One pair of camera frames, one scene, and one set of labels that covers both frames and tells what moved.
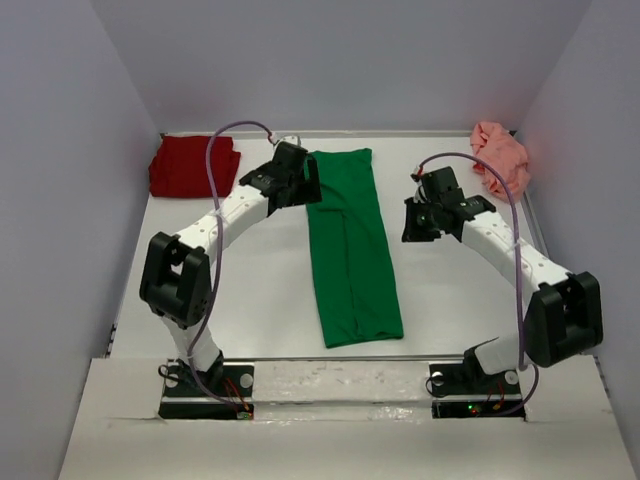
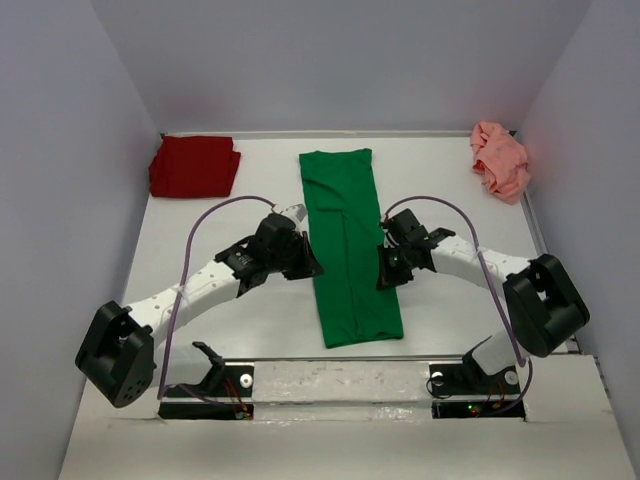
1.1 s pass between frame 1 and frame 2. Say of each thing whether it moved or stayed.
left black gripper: moved
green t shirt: stayed
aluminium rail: stayed
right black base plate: stayed
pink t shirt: stayed
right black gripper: moved
